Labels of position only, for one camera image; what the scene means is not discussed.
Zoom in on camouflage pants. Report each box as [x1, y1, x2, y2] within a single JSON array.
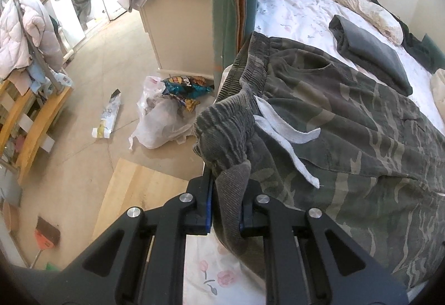
[[192, 31, 445, 292]]

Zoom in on dark green clothing pile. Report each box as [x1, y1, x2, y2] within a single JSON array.
[[367, 0, 444, 74]]

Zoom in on light wooden board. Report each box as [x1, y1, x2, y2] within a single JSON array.
[[91, 158, 188, 240]]

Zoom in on orange dustpan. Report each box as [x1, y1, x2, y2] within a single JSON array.
[[29, 216, 60, 269]]

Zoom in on white plastic trash bag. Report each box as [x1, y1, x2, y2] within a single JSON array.
[[128, 76, 196, 151]]

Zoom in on white snack wrapper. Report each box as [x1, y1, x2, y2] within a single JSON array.
[[91, 89, 122, 139]]

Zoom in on colourful snack bags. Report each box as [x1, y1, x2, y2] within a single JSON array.
[[162, 75, 214, 112]]

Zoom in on yellow wooden rack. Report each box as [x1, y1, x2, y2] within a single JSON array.
[[1, 81, 73, 185]]

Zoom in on folded dark grey garment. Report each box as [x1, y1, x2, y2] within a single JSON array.
[[329, 15, 412, 96]]

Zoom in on pink puffer jacket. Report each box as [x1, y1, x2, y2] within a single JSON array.
[[1, 0, 63, 80]]

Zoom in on cream cabinet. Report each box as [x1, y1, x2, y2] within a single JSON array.
[[121, 0, 214, 80]]

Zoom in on white floral bed sheet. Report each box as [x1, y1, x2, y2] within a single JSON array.
[[182, 0, 445, 305]]

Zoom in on cream knitted pillow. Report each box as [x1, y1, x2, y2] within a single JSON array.
[[334, 0, 404, 46]]

